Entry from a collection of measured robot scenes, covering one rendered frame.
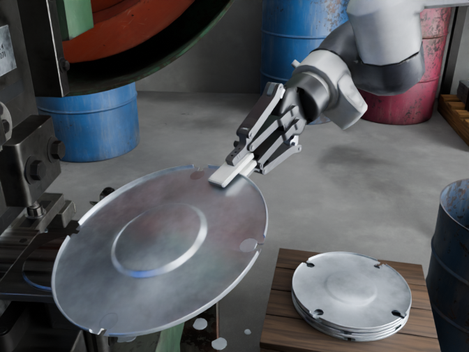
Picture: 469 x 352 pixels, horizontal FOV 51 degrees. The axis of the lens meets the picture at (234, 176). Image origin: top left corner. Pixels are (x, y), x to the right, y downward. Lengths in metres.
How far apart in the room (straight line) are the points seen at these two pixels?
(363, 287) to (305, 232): 0.93
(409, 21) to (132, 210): 0.48
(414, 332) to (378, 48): 0.72
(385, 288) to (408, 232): 1.01
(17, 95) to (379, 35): 0.50
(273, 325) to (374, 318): 0.23
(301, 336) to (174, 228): 0.63
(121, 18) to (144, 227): 0.40
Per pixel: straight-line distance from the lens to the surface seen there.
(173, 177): 0.74
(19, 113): 0.67
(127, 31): 0.91
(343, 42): 0.84
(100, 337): 0.73
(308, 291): 1.27
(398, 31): 0.77
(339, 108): 0.82
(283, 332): 1.21
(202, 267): 0.58
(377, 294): 1.29
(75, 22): 0.72
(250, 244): 0.59
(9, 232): 0.82
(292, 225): 2.23
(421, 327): 1.29
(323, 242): 2.14
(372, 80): 0.82
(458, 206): 1.75
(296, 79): 0.78
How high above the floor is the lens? 1.19
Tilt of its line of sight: 27 degrees down
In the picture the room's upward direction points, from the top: straight up
